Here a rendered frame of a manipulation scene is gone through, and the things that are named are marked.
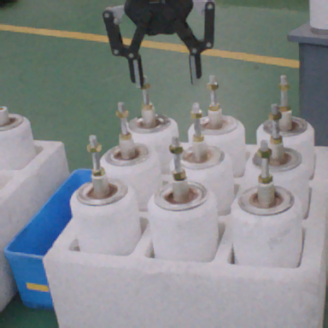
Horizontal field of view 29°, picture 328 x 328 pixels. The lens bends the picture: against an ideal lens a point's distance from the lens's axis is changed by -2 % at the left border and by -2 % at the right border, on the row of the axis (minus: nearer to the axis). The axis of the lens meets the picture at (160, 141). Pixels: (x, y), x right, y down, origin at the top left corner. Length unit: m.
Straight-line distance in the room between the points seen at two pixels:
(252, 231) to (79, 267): 0.25
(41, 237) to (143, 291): 0.34
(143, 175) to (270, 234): 0.25
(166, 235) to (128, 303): 0.12
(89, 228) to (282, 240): 0.27
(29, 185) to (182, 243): 0.40
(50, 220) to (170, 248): 0.38
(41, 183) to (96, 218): 0.34
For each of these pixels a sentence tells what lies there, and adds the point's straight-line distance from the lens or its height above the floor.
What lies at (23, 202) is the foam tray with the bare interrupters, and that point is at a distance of 1.16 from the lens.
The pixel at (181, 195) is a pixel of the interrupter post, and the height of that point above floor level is 0.26.
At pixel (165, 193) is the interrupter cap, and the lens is 0.89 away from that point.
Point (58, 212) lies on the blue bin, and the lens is 1.23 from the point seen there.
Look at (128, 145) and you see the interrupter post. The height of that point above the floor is 0.27.
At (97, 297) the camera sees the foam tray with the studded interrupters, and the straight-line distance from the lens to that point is 0.94.
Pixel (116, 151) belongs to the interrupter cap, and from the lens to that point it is 1.03.
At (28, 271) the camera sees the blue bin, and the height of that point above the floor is 0.08.
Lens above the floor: 0.70
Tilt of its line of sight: 25 degrees down
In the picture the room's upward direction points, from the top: 7 degrees counter-clockwise
